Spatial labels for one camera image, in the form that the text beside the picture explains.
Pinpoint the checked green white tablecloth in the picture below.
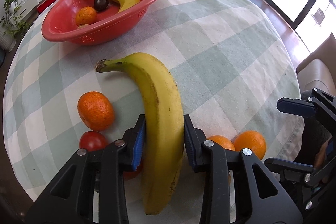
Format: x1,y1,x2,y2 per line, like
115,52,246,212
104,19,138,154
3,0,305,224

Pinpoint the trailing plant in white pot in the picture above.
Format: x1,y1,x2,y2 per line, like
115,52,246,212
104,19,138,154
1,0,30,35

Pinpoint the dark plum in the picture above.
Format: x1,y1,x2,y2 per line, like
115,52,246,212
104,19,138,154
94,0,109,11

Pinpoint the beige armchair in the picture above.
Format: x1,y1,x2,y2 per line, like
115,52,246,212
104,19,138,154
296,32,336,98

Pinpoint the red storage box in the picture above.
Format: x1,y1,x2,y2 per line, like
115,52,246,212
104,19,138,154
37,0,58,13

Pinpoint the large mandarin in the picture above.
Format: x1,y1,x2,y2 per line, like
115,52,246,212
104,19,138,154
76,6,97,26

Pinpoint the smooth orange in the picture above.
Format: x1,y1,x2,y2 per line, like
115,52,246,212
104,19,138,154
233,131,267,161
206,135,236,152

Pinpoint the red plastic bowl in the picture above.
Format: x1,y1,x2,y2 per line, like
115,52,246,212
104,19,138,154
41,0,166,45

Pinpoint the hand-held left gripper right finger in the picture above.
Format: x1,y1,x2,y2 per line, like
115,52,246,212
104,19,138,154
183,114,303,224

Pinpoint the plant in white ribbed pot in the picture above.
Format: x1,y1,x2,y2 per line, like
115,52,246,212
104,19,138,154
0,28,16,51

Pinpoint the small mandarin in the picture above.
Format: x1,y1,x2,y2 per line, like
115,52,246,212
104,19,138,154
77,91,115,132

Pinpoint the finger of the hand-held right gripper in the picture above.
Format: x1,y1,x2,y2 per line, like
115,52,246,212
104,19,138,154
263,143,336,188
276,88,336,119

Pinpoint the large yellow banana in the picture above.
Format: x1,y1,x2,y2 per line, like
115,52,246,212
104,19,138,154
95,52,184,215

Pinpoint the red tomato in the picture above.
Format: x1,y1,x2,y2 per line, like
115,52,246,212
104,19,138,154
79,131,109,152
123,161,143,181

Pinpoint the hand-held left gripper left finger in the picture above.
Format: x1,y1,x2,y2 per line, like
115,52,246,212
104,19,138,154
25,114,146,224

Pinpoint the person's right hand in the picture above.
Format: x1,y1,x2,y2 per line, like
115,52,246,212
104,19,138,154
314,141,330,169

